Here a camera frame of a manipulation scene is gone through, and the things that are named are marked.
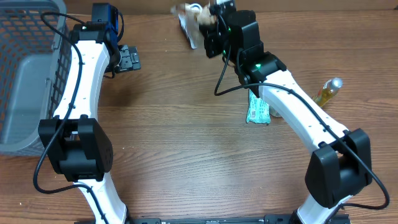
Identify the teal wet wipes pack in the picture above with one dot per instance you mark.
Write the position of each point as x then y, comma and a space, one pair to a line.
258, 110

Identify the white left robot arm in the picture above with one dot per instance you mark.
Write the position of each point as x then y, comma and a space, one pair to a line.
74, 142

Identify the white barcode scanner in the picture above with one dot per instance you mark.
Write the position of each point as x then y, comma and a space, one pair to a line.
187, 15

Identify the green lid white jar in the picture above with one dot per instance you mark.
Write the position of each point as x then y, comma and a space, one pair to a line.
274, 112

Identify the yellow dish soap bottle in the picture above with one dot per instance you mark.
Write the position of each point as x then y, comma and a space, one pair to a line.
328, 91

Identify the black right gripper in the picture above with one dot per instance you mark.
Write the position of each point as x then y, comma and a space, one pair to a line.
212, 43

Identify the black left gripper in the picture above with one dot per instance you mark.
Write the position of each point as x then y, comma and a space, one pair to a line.
129, 58

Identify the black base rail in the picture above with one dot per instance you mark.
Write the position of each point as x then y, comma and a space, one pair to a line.
267, 219

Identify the brown nut snack bag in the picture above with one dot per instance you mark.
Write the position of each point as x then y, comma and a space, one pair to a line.
203, 19

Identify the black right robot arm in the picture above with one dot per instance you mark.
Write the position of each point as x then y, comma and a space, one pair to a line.
340, 159

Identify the grey plastic mesh basket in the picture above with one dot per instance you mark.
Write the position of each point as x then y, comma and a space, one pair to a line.
35, 63

